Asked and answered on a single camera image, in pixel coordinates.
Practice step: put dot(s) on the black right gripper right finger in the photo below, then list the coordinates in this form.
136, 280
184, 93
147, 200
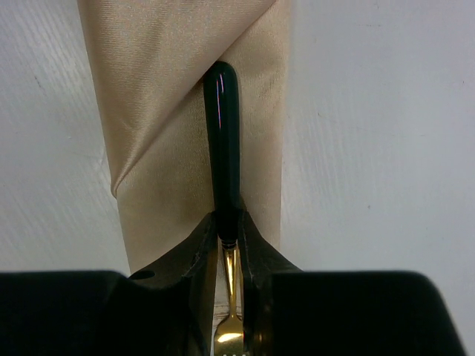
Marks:
287, 311

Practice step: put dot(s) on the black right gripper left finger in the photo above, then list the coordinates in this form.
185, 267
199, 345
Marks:
165, 308

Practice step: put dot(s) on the gold fork black handle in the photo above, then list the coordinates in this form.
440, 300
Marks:
221, 99

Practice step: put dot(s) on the peach cloth napkin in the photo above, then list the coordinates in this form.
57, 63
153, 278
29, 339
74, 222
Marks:
147, 61

